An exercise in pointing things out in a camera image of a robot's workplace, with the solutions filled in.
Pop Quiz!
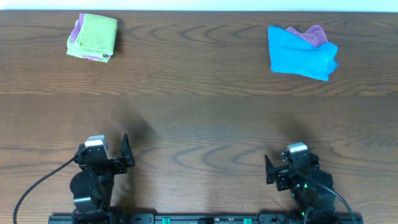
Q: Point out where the blue microfiber cloth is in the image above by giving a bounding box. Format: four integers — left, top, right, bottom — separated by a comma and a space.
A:
268, 26, 338, 82

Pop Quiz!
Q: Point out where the purple microfiber cloth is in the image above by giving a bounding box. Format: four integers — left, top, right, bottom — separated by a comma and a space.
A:
286, 25, 328, 47

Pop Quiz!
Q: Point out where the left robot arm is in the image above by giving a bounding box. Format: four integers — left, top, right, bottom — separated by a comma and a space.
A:
70, 134, 135, 223

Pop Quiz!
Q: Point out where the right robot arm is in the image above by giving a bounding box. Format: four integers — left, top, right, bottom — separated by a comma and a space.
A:
264, 149, 335, 223

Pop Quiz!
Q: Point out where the folded green cloth bottom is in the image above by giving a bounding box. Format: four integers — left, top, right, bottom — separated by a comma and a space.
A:
67, 20, 111, 62

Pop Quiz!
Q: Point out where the folded green cloth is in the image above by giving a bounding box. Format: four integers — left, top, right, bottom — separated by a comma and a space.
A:
74, 13, 119, 59
67, 20, 111, 62

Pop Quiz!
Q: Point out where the folded green cloth top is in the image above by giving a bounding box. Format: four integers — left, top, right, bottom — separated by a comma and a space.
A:
74, 13, 119, 59

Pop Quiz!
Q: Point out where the folded purple cloth in stack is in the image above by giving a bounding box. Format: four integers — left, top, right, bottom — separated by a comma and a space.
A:
68, 13, 111, 61

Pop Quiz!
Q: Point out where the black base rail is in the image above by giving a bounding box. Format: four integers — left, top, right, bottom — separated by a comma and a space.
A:
48, 213, 354, 224

